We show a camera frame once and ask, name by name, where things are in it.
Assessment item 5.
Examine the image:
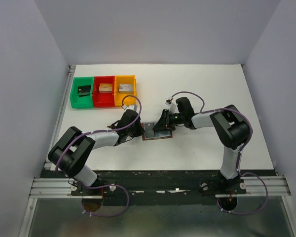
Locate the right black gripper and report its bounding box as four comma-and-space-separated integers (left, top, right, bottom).
152, 109, 185, 132

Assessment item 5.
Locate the brown leather card holder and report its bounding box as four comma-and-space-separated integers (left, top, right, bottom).
141, 122, 173, 141

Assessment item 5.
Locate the black VIP card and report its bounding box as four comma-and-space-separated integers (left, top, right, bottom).
144, 122, 155, 139

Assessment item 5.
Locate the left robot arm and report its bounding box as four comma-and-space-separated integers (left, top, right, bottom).
47, 109, 144, 195

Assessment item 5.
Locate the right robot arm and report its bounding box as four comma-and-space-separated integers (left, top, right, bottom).
153, 97, 253, 194

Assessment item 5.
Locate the silver card in yellow bin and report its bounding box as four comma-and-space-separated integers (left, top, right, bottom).
118, 83, 134, 93

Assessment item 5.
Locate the gold card in red bin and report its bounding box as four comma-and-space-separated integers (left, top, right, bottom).
98, 83, 113, 93

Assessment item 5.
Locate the black card in green bin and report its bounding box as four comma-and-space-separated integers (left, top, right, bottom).
77, 85, 91, 97

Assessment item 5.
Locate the red plastic bin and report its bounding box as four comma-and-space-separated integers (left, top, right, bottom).
92, 76, 115, 108

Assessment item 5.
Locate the yellow plastic bin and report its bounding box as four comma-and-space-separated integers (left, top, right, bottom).
114, 75, 137, 107

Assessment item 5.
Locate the green plastic bin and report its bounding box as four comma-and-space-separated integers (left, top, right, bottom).
70, 77, 94, 109

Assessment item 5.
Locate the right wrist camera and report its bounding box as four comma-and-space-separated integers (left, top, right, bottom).
165, 98, 177, 113

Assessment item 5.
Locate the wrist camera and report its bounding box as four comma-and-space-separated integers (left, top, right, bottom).
165, 98, 177, 113
122, 104, 138, 112

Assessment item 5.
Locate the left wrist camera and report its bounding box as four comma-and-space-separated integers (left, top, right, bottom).
122, 104, 138, 112

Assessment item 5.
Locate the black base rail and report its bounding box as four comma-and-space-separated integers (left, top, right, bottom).
71, 167, 262, 207

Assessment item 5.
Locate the aluminium frame rail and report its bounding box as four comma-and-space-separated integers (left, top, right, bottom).
19, 65, 76, 237

